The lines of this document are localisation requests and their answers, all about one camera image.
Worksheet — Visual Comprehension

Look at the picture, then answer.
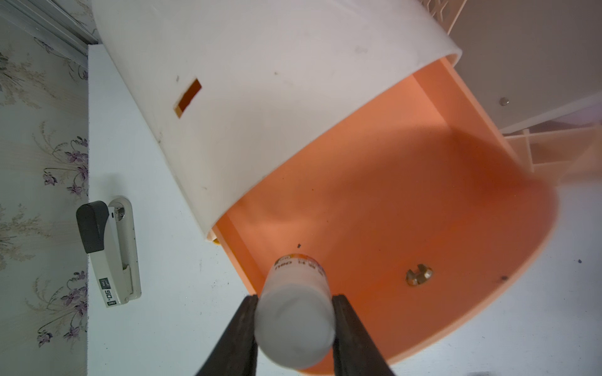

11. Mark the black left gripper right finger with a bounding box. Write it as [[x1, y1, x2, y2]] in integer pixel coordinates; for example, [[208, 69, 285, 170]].
[[332, 295, 394, 376]]

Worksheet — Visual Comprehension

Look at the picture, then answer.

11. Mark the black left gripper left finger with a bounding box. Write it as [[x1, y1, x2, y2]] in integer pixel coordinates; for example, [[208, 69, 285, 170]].
[[197, 295, 259, 376]]

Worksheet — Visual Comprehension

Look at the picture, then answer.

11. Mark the white paint can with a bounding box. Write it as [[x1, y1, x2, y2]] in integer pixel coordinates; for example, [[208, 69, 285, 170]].
[[254, 254, 335, 370]]

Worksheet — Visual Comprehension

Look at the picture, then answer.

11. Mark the pink top drawer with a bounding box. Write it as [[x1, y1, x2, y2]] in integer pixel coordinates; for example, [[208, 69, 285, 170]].
[[213, 59, 559, 363]]

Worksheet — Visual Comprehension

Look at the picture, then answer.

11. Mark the round white drawer cabinet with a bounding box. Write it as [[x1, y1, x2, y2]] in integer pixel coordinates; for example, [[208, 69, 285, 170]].
[[92, 1, 462, 234]]

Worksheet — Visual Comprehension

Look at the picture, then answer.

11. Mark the beige plastic file organizer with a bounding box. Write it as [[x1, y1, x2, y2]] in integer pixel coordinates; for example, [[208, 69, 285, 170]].
[[423, 1, 601, 183]]

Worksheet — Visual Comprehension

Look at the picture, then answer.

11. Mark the beige cardboard folder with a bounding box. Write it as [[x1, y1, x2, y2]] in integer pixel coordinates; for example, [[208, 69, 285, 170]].
[[451, 1, 601, 133]]

